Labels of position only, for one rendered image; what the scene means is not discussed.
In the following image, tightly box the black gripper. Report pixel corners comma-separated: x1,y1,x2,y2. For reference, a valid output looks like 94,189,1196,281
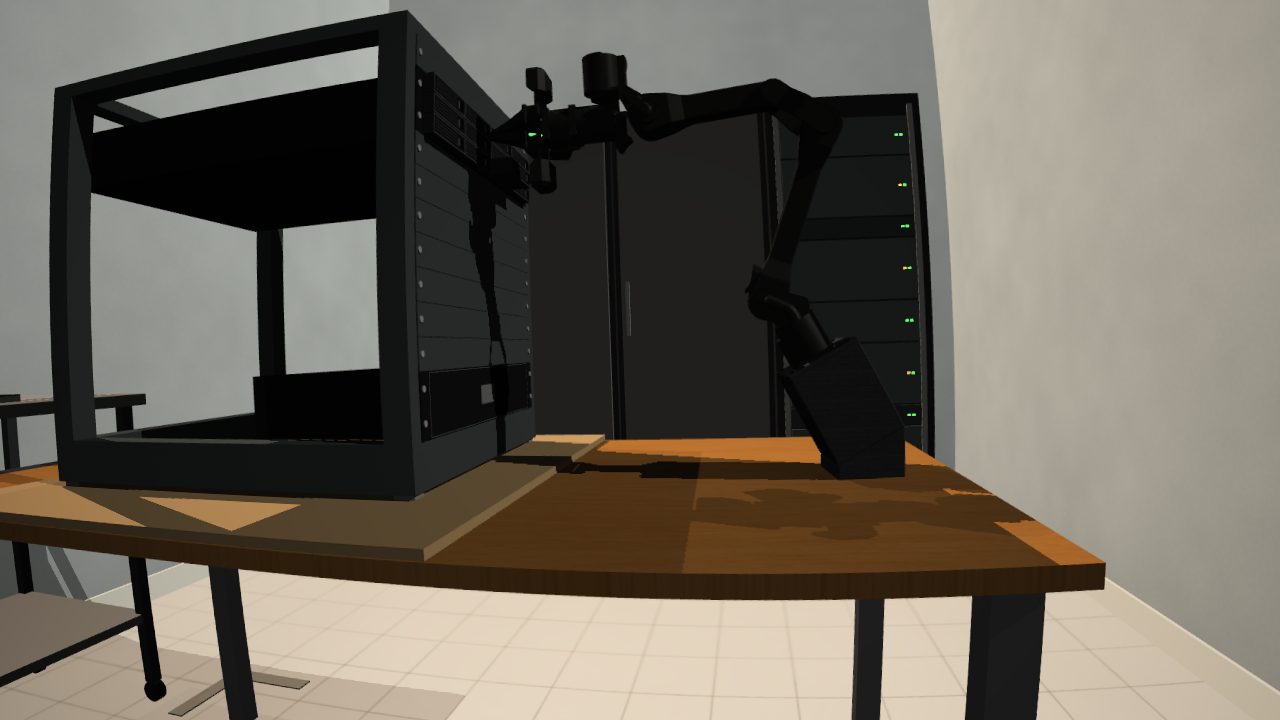
486,67,588,193

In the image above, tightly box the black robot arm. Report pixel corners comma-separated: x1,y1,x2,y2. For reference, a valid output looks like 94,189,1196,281
582,53,844,369

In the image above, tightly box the black open rack frame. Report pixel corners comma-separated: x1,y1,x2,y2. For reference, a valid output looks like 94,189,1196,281
49,10,536,501

